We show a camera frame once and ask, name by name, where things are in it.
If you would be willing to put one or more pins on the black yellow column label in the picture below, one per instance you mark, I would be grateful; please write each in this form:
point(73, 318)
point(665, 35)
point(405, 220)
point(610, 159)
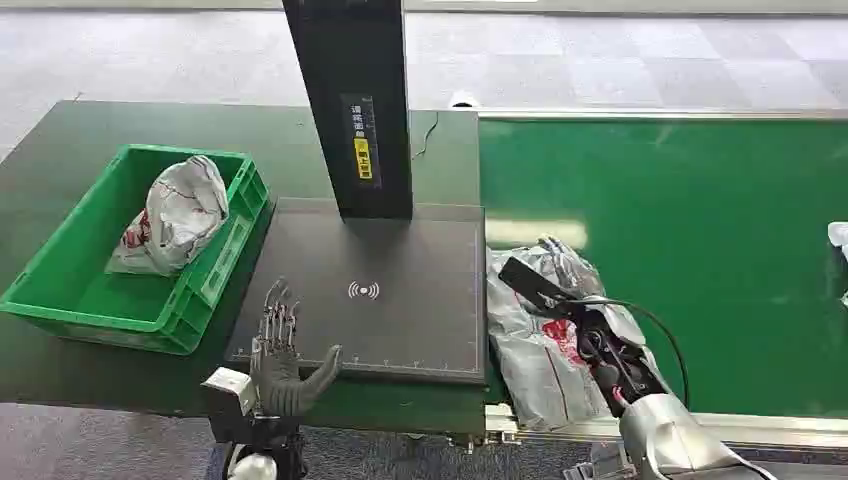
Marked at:
point(362, 142)

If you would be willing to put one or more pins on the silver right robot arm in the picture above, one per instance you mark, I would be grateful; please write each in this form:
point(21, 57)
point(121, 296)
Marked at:
point(669, 440)

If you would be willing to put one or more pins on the green plastic crate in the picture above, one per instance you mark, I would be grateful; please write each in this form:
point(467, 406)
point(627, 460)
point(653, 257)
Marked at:
point(99, 298)

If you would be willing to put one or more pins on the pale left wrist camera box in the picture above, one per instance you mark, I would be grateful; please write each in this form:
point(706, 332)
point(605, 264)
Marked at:
point(228, 387)

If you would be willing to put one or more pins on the white parcel bag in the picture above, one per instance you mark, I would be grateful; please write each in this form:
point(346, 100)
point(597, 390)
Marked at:
point(839, 248)

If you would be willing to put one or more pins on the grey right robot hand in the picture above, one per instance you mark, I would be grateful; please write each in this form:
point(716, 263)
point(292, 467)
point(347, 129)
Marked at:
point(599, 341)

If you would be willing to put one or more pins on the black scanner base plate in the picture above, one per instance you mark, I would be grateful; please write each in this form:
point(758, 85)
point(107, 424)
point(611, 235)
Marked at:
point(397, 305)

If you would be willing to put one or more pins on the black scanner column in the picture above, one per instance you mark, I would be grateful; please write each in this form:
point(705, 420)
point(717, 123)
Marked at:
point(354, 106)

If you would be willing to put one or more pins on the green conveyor belt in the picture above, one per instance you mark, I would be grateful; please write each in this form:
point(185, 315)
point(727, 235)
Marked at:
point(715, 252)

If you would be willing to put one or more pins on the grey parcel bag red print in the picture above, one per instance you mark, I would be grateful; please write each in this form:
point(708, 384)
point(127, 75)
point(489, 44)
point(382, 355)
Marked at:
point(175, 215)
point(536, 364)

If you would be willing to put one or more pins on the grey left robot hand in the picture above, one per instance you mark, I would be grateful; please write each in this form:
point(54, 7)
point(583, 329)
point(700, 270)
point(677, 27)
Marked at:
point(278, 378)

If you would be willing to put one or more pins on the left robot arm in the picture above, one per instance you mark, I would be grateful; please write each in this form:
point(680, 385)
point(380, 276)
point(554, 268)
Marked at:
point(265, 450)

